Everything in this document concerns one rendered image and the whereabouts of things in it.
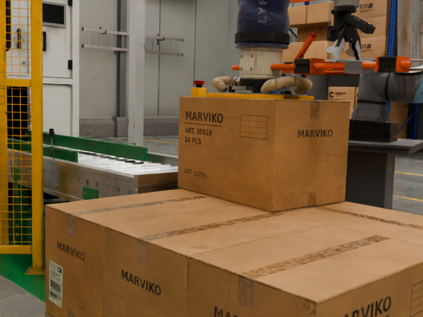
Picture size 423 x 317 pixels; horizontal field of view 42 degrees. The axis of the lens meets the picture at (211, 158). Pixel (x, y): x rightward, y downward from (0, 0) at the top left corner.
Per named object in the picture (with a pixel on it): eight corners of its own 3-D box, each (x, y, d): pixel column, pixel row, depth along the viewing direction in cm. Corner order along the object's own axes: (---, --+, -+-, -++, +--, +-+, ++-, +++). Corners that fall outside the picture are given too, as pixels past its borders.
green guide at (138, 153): (27, 141, 440) (27, 129, 439) (39, 140, 447) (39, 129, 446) (143, 161, 324) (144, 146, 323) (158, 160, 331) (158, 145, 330)
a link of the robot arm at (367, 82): (363, 100, 289) (367, 67, 287) (395, 103, 279) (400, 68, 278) (352, 99, 277) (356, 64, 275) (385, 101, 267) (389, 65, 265)
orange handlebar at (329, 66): (212, 72, 244) (212, 63, 243) (259, 75, 264) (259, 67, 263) (405, 69, 175) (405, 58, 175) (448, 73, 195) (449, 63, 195)
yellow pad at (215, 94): (206, 97, 230) (206, 85, 230) (223, 97, 237) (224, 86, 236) (265, 99, 205) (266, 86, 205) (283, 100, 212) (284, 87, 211)
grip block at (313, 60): (291, 73, 208) (292, 58, 207) (308, 75, 214) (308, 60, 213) (309, 73, 201) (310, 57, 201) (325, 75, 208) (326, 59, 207)
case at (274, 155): (177, 187, 241) (179, 95, 236) (245, 181, 265) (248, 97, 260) (272, 212, 193) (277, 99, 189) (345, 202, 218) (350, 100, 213)
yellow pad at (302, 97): (238, 98, 243) (239, 87, 242) (254, 98, 250) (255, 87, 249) (298, 100, 218) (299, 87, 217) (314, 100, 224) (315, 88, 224)
